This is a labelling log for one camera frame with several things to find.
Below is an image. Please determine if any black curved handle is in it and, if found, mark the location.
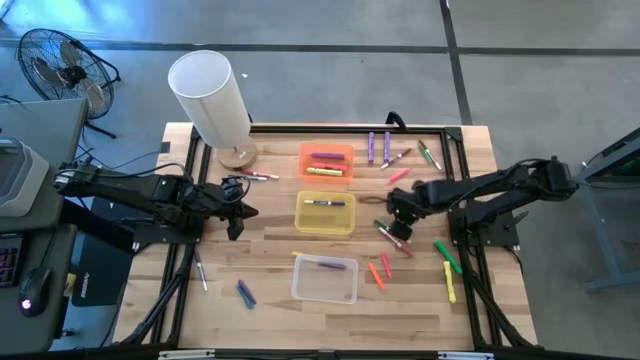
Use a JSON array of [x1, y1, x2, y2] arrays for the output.
[[384, 110, 408, 132]]

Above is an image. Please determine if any black computer mouse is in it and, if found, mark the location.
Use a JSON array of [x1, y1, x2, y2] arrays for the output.
[[18, 267, 52, 317]]

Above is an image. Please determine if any thick green highlighter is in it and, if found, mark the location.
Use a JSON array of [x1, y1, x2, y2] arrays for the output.
[[433, 242, 464, 276]]

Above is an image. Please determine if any dark grey desk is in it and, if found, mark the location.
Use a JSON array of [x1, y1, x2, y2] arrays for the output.
[[0, 224, 79, 354]]

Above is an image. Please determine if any grey box-shaped device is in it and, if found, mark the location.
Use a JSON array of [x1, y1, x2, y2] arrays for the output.
[[0, 137, 51, 217]]

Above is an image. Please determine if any orange plastic bin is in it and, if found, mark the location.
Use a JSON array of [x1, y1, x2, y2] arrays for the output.
[[298, 142, 356, 185]]

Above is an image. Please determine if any black box with logo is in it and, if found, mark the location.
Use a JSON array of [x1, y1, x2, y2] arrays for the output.
[[71, 234, 130, 307]]

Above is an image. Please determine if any white cylinder lamp wooden base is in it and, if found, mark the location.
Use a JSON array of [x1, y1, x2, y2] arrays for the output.
[[167, 49, 259, 171]]

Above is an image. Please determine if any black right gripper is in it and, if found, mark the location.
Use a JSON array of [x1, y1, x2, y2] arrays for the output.
[[357, 185, 426, 243]]

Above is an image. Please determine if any black floor cable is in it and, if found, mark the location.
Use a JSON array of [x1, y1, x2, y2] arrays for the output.
[[74, 143, 162, 174]]

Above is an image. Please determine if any thin orange highlighter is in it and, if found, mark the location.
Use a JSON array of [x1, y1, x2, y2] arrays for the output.
[[368, 262, 386, 291]]

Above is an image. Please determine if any blue-grey workbench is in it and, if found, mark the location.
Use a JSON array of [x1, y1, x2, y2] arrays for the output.
[[552, 127, 640, 294]]

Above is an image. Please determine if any black aluminium rig frame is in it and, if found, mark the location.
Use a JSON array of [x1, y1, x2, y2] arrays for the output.
[[114, 122, 539, 351]]

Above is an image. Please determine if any brown dry-erase marker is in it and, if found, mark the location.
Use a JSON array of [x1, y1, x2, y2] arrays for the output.
[[380, 147, 413, 171]]

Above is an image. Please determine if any thin blue highlighter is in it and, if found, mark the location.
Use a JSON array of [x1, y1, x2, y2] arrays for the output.
[[237, 278, 258, 306]]

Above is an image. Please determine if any yellow plastic bin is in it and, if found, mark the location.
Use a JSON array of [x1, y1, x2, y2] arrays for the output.
[[293, 190, 357, 237]]

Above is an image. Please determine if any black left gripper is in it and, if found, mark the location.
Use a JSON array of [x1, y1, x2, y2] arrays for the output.
[[199, 180, 260, 243]]

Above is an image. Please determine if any black keyboard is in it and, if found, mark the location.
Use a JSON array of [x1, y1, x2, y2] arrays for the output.
[[0, 234, 25, 289]]

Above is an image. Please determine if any black floor fan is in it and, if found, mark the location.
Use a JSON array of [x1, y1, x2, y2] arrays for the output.
[[17, 28, 122, 140]]

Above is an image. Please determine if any clear plastic bin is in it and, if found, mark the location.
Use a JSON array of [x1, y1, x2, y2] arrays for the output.
[[290, 253, 360, 306]]

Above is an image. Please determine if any black flat panel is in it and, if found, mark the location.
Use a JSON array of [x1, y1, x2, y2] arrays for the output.
[[91, 198, 146, 226]]

